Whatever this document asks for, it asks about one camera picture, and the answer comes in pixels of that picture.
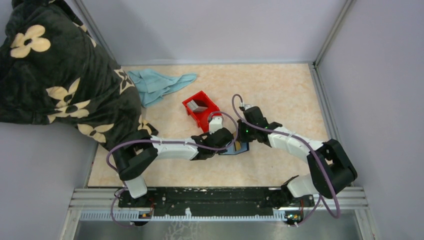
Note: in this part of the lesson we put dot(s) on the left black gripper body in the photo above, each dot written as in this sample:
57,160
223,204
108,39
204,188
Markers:
213,152

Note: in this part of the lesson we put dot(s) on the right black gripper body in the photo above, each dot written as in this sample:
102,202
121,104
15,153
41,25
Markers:
246,133

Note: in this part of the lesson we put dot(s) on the navy leather card holder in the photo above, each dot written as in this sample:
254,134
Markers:
229,151

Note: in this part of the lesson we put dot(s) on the gold credit card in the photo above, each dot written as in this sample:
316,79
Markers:
237,146

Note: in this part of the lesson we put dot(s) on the red plastic bin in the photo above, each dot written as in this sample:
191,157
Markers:
204,112

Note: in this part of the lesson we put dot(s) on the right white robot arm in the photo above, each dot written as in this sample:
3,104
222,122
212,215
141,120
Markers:
330,169

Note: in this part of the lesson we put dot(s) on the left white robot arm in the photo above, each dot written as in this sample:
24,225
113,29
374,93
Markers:
133,157

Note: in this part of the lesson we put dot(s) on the cards stack in bin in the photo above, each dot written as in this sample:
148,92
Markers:
197,106

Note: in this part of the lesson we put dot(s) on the light blue cloth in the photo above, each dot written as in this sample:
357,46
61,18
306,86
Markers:
152,86

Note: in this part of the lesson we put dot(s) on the black floral fleece blanket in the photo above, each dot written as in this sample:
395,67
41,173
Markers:
53,71

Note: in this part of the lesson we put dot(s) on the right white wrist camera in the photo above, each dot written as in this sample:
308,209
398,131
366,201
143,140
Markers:
244,106

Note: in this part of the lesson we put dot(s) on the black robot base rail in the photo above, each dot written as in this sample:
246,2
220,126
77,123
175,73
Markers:
218,204

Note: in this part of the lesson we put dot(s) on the aluminium frame post right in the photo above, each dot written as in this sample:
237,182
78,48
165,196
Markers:
332,35

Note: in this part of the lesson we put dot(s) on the aluminium frame post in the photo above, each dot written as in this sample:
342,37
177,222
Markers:
332,35
94,28

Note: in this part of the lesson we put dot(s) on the aluminium frame post left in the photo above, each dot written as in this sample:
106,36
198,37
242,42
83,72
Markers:
94,28

